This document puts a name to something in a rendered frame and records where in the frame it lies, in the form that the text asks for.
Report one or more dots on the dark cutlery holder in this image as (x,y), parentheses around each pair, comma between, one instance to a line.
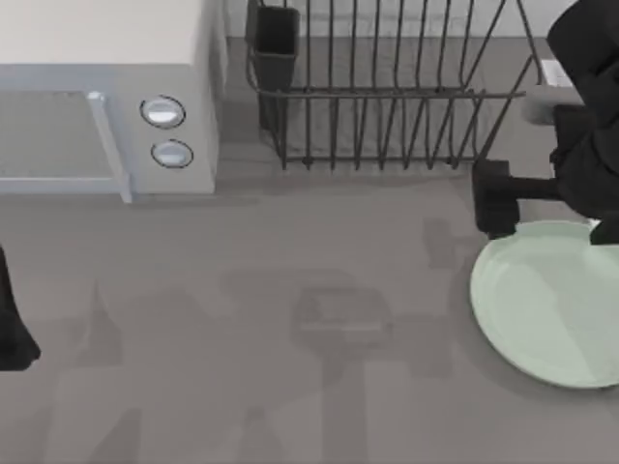
(274,43)

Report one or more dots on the microwave oven door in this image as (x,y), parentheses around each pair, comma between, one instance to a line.
(43,135)

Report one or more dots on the pale grey rounded box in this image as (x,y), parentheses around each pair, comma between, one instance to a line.
(538,108)

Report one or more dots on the large round microwave knob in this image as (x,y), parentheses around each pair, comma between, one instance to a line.
(162,111)

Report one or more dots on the pale green plate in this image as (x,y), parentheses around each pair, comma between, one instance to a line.
(546,309)

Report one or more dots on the pale microwave oven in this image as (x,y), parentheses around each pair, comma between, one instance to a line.
(198,125)

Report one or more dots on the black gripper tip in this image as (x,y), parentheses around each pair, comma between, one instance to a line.
(12,328)

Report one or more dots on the small round microwave knob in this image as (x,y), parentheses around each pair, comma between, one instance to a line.
(171,153)

